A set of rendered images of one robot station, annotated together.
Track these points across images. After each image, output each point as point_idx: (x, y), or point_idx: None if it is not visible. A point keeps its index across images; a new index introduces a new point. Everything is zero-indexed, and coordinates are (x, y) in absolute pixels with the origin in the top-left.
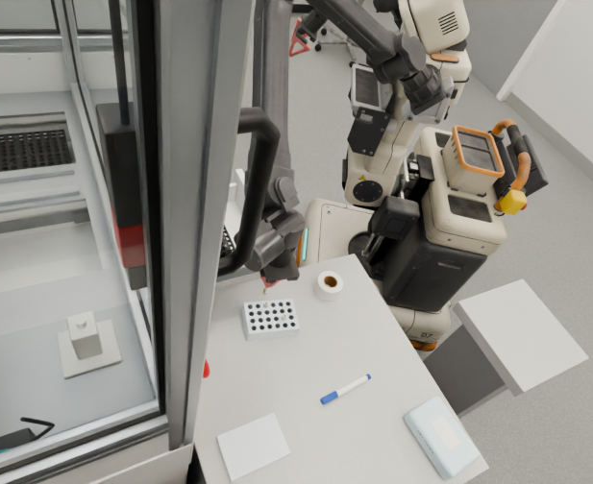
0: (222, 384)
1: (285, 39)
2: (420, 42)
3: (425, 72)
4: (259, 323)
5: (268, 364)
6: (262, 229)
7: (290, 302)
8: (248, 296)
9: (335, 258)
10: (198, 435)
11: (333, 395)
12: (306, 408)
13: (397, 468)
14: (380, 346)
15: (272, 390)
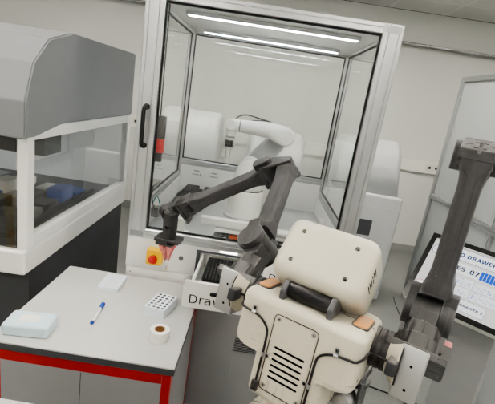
0: (145, 287)
1: (240, 179)
2: (258, 233)
3: (244, 256)
4: (160, 296)
5: (139, 300)
6: (171, 205)
7: (161, 309)
8: (182, 310)
9: (178, 356)
10: (133, 276)
11: (100, 305)
12: (107, 300)
13: (45, 310)
14: (99, 339)
15: (127, 296)
